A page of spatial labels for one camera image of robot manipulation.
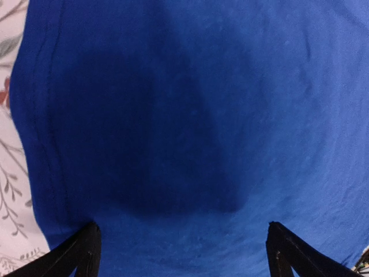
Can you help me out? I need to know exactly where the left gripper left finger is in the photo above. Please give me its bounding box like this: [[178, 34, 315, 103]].
[[8, 222, 101, 277]]

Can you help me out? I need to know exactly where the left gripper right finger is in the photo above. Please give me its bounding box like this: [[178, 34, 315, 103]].
[[266, 222, 360, 276]]

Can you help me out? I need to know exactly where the blue t-shirt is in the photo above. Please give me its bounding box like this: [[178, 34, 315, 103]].
[[10, 1, 368, 276]]

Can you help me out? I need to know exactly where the floral tablecloth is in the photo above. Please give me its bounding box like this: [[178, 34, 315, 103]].
[[1, 0, 49, 276]]

